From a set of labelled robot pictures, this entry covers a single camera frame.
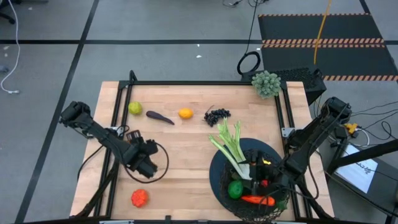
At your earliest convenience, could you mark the black office chair base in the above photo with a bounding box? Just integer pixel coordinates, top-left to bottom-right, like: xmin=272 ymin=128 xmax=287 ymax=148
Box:
xmin=0 ymin=0 xmax=23 ymax=25

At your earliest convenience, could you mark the purple carrot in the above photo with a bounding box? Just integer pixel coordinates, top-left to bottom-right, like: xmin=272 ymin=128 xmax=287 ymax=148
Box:
xmin=146 ymin=110 xmax=175 ymax=126

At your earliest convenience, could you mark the black metal table frame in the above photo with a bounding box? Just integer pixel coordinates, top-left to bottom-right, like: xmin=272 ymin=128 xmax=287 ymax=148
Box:
xmin=74 ymin=70 xmax=335 ymax=224

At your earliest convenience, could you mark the pale green potted succulent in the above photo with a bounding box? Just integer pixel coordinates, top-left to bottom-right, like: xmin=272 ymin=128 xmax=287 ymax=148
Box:
xmin=251 ymin=70 xmax=282 ymax=100

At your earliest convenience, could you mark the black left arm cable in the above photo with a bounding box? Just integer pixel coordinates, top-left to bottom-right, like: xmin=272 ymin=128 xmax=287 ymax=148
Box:
xmin=124 ymin=141 xmax=170 ymax=184

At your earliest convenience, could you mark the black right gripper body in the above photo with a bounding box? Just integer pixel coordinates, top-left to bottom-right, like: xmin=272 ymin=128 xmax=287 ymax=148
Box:
xmin=259 ymin=157 xmax=290 ymax=190

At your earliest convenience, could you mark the yellow cable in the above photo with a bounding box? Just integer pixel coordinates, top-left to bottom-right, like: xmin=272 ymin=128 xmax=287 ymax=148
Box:
xmin=313 ymin=0 xmax=333 ymax=65

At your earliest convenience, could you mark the yellow lemon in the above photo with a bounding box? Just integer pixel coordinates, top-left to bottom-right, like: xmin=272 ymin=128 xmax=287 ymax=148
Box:
xmin=177 ymin=107 xmax=195 ymax=120

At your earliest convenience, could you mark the round green lime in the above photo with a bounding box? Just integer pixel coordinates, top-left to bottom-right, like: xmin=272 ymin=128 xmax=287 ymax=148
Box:
xmin=227 ymin=180 xmax=244 ymax=200

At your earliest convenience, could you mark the white paper sheet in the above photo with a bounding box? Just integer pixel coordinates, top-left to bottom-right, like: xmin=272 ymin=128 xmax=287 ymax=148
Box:
xmin=335 ymin=144 xmax=379 ymax=194

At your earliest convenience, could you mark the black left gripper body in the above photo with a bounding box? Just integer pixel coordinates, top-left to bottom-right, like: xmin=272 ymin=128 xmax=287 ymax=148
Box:
xmin=126 ymin=141 xmax=159 ymax=170

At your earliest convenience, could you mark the black side stand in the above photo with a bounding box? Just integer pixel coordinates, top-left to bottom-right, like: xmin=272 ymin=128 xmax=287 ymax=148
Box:
xmin=326 ymin=138 xmax=398 ymax=224

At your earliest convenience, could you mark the yellow green apple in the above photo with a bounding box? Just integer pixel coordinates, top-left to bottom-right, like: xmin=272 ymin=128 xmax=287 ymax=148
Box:
xmin=127 ymin=101 xmax=143 ymax=116

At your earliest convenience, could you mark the yellow connector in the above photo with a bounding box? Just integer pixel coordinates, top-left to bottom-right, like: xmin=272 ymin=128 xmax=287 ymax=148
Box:
xmin=343 ymin=123 xmax=359 ymax=135

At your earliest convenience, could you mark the orange carrot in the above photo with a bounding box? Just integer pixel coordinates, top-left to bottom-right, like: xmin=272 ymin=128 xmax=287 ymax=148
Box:
xmin=240 ymin=194 xmax=276 ymax=207

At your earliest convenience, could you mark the dark wicker basket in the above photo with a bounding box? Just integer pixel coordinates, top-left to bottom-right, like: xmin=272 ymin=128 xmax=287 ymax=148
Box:
xmin=219 ymin=148 xmax=290 ymax=223

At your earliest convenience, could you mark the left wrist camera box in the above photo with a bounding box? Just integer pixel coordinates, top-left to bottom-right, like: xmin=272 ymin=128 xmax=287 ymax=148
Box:
xmin=126 ymin=130 xmax=144 ymax=143

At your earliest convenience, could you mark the black coiled floor cable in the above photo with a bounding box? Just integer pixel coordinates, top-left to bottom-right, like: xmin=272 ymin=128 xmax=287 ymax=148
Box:
xmin=236 ymin=0 xmax=262 ymax=76

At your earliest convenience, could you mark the blue round woven placemat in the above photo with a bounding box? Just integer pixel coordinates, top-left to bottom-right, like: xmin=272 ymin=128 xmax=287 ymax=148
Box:
xmin=208 ymin=138 xmax=284 ymax=215

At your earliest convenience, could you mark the white floor cable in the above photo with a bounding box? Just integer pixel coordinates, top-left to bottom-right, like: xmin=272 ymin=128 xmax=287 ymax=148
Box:
xmin=0 ymin=0 xmax=21 ymax=95

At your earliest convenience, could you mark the black hazard striped floor mat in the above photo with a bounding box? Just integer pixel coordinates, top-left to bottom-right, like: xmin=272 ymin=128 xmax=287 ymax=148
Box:
xmin=257 ymin=12 xmax=398 ymax=83

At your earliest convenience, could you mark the dark grape bunch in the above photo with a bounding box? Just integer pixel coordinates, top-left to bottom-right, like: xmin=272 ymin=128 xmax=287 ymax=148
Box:
xmin=203 ymin=105 xmax=232 ymax=128

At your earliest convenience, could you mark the green celery bunch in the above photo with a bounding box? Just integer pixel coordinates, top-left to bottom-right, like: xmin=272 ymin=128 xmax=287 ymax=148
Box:
xmin=208 ymin=117 xmax=252 ymax=181

